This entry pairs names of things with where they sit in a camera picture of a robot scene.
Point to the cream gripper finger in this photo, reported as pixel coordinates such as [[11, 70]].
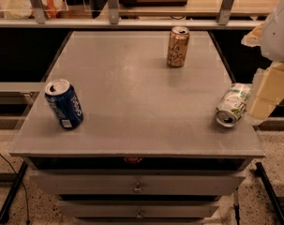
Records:
[[253, 38], [267, 91]]

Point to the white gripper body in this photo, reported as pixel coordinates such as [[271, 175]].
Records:
[[278, 35]]

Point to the orange La Croix can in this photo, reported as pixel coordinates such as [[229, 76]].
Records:
[[177, 48]]

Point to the green white can lying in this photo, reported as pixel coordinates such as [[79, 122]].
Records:
[[232, 106]]

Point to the blue Pepsi can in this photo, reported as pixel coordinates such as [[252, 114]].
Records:
[[64, 103]]

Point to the red item in cabinet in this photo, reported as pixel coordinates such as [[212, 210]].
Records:
[[132, 160]]

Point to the grey drawer cabinet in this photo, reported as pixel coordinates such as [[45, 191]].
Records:
[[135, 105]]

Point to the lower grey drawer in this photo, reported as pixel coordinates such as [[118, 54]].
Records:
[[137, 209]]

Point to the grey drawer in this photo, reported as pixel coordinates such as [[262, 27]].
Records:
[[213, 184], [137, 209]]

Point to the orange white plastic bag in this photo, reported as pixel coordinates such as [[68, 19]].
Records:
[[22, 9]]

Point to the upper grey drawer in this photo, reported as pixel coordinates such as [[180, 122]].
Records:
[[213, 184]]

